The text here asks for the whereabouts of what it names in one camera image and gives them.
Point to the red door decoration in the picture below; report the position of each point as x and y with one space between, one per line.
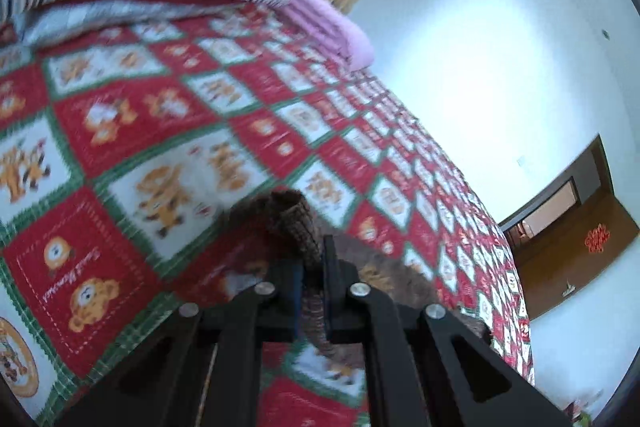
596 238

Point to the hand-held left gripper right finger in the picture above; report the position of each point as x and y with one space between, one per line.
327 298

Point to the brown knit sweater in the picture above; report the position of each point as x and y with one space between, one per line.
299 218

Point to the pink folded blanket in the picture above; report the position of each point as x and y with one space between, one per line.
330 27

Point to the brown wooden door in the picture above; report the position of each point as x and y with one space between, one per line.
565 257

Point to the red bear printed blanket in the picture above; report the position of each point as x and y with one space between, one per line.
150 117

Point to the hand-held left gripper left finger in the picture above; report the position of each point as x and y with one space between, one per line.
297 303

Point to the white wall switch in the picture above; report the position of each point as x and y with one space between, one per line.
522 162

